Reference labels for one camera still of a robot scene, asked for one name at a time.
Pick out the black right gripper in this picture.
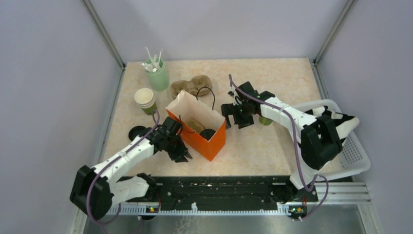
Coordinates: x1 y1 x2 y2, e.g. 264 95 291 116
221 102 254 132

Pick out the orange paper bag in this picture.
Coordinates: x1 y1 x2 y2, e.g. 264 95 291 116
166 90 226 161

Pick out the green paper coffee cup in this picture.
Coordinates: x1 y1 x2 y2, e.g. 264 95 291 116
199 128 217 142
259 116 273 126

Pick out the brown cardboard cup carrier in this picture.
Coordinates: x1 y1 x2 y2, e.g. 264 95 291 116
184 118 205 134
170 75 212 99

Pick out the stack of green paper cups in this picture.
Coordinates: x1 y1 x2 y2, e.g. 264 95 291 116
134 88 157 115

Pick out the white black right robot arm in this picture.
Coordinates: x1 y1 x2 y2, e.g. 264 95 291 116
221 81 343 201

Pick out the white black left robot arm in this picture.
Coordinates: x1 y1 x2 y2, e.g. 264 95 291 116
69 117 191 220

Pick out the stack of black lids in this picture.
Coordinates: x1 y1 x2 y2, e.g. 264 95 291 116
128 126 147 141

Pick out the green straw holder cup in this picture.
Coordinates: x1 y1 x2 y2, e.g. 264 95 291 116
142 58 169 92

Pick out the black white cloth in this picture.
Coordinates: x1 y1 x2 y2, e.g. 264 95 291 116
305 106 359 146

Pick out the white plastic basket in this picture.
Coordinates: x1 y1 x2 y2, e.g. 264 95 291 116
293 99 371 180

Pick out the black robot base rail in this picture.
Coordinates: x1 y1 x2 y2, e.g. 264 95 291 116
126 175 319 211

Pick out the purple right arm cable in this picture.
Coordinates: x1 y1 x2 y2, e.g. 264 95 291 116
228 74 330 222

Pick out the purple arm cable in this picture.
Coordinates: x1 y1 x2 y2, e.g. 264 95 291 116
228 74 330 222
86 111 161 234

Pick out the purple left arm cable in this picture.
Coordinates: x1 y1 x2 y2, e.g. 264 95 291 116
86 111 161 234

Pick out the aluminium frame rail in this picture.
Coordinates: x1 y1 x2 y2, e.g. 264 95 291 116
313 0 357 67
81 0 125 70

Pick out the right aluminium frame rail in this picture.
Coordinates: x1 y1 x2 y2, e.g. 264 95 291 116
313 0 357 67

